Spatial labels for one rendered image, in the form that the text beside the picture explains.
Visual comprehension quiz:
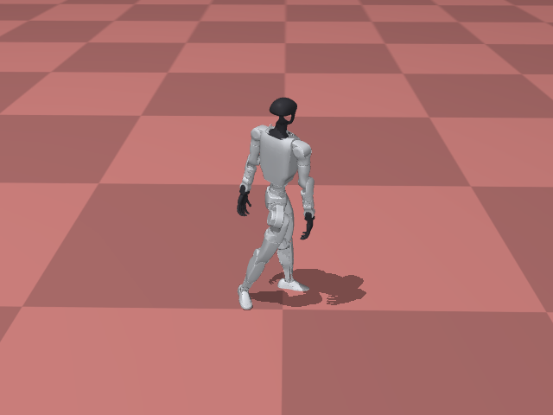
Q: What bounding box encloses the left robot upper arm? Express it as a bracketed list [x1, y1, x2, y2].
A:
[248, 125, 268, 166]

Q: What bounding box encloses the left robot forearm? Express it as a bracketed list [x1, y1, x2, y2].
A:
[239, 154, 257, 192]

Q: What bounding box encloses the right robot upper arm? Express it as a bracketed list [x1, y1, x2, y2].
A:
[292, 140, 314, 189]

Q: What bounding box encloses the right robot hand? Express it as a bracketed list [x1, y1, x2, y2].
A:
[301, 212, 315, 239]

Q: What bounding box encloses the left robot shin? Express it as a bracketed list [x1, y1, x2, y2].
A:
[277, 238, 294, 283]

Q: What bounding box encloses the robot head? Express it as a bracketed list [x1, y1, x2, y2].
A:
[267, 98, 297, 140]

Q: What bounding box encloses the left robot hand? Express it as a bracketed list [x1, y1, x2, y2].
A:
[237, 185, 251, 216]

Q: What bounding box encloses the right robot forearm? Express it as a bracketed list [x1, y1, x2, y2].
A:
[301, 178, 315, 218]

